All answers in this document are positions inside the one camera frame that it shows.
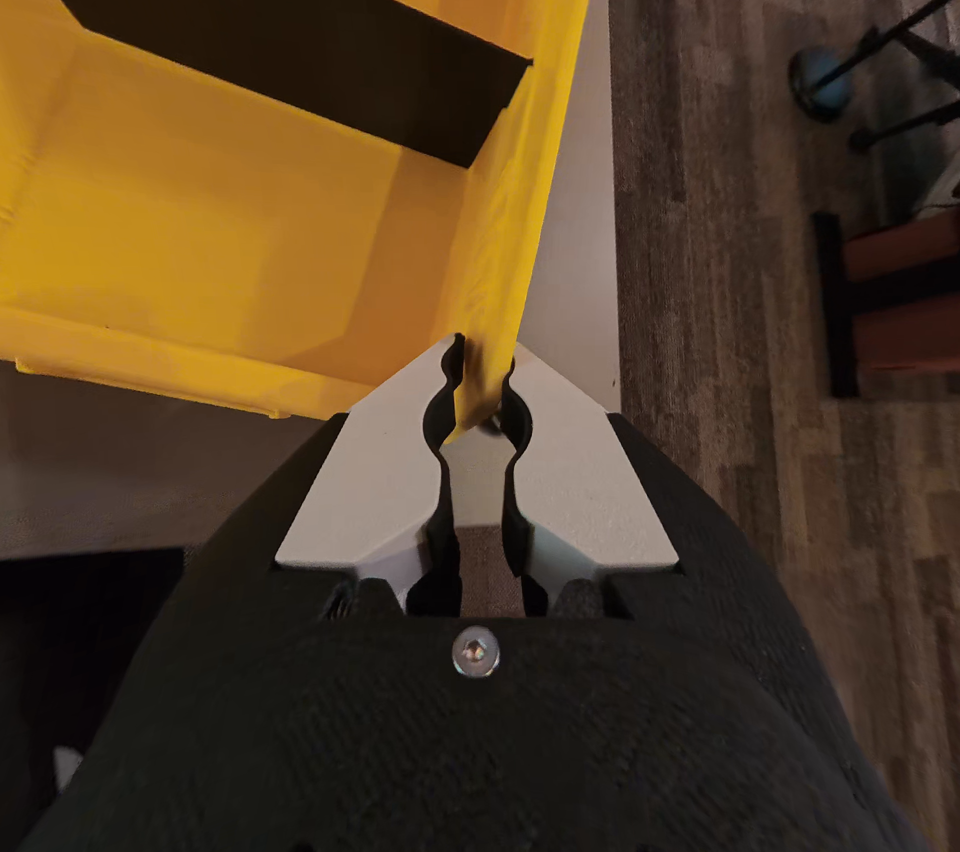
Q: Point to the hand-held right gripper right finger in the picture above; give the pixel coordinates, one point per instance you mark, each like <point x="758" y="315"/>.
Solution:
<point x="592" y="492"/>

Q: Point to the yellow plastic bin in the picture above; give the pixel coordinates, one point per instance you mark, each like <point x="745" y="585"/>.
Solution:
<point x="225" y="230"/>

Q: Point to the black tripod stand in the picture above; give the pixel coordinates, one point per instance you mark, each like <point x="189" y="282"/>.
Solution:
<point x="821" y="84"/>

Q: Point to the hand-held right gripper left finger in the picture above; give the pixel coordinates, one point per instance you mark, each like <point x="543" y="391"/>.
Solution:
<point x="360" y="492"/>

